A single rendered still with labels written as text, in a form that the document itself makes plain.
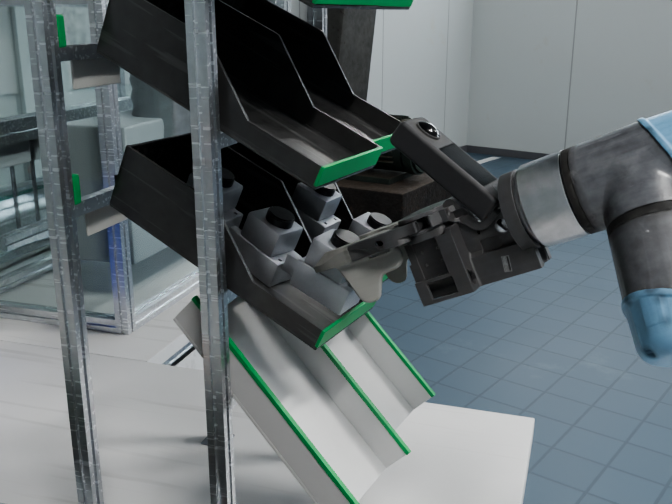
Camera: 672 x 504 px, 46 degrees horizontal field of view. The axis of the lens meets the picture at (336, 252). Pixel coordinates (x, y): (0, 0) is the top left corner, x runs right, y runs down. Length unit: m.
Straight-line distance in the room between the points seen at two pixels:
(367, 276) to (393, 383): 0.37
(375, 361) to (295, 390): 0.19
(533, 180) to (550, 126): 8.06
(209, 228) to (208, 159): 0.07
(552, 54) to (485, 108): 0.95
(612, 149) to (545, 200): 0.06
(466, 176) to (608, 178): 0.12
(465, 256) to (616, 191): 0.15
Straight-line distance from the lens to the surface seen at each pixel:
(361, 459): 0.94
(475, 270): 0.71
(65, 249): 0.86
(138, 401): 1.43
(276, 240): 0.81
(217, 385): 0.82
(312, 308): 0.83
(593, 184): 0.65
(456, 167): 0.70
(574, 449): 3.05
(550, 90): 8.70
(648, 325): 0.61
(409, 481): 1.18
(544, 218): 0.67
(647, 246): 0.62
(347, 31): 6.39
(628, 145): 0.65
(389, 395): 1.07
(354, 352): 1.06
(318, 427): 0.92
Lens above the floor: 1.50
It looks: 17 degrees down
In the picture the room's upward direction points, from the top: straight up
